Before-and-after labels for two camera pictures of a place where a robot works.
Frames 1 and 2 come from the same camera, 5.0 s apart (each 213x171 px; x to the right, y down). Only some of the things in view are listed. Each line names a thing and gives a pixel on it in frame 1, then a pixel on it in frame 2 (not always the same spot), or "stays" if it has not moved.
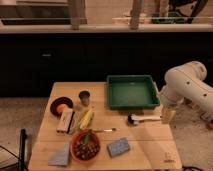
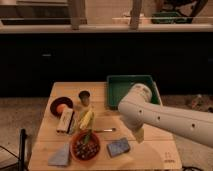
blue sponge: x=118 y=147 stays
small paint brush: x=104 y=129 stays
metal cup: x=84 y=95 stays
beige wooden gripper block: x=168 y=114 → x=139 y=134
